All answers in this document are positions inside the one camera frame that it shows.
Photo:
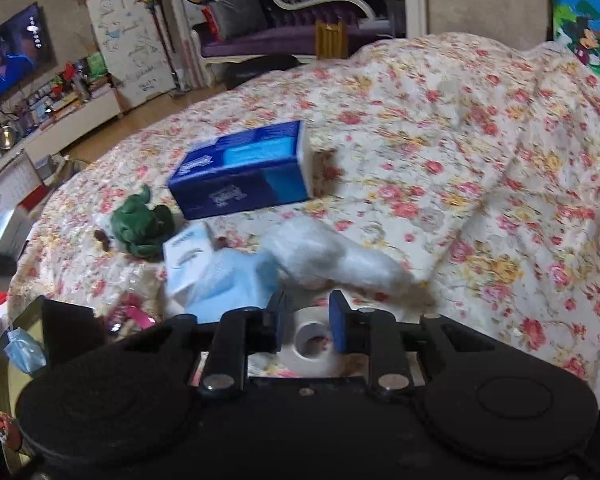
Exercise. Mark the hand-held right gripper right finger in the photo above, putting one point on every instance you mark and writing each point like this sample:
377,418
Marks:
338,325

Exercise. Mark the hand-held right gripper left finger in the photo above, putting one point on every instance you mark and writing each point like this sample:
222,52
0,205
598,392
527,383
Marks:
278,317

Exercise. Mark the white tape roll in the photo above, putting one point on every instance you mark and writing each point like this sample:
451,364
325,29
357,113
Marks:
300,365

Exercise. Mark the light blue plastic bag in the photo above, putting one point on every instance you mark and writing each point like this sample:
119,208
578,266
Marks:
225,280

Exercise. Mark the white plush toy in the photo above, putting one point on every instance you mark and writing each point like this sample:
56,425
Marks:
325,255

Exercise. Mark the black triangular case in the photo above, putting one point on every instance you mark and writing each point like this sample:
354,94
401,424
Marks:
70,317

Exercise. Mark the gold metal tray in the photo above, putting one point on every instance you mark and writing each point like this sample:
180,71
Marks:
5,395

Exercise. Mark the green plush toy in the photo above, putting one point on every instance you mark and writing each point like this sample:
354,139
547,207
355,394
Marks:
137,225

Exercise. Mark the silver grey box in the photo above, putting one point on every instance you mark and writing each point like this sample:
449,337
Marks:
5,230

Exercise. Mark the desk calendar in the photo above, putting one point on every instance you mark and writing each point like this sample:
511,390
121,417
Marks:
10,185

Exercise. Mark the blue face mask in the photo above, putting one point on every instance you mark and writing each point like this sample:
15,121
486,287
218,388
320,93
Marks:
22,352

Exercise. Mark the white box with blue print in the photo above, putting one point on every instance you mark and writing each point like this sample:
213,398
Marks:
185,255

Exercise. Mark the steel pot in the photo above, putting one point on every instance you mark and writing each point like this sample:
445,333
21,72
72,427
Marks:
7,137

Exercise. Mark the dark red snack packet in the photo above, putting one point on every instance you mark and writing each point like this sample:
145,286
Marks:
130,310

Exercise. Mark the blue tissue box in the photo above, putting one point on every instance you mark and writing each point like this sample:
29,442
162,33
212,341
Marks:
240,180

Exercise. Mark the colourful patterned pouch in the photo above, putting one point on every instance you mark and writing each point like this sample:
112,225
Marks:
5,425

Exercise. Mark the white television stand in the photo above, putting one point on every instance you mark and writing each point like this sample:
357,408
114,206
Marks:
75,120

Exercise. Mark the television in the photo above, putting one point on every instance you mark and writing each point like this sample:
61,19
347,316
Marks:
10,60

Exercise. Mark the black ottoman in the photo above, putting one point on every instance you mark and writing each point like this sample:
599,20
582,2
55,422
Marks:
260,70

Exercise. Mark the white printed cabinet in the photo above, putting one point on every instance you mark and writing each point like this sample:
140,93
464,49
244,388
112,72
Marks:
130,50

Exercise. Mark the purple chaise sofa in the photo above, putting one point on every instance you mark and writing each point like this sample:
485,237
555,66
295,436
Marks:
280,35

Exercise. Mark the yellow wooden chair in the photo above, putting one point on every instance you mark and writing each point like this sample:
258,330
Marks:
331,40

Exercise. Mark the grey cushion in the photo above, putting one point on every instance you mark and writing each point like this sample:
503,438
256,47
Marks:
242,15

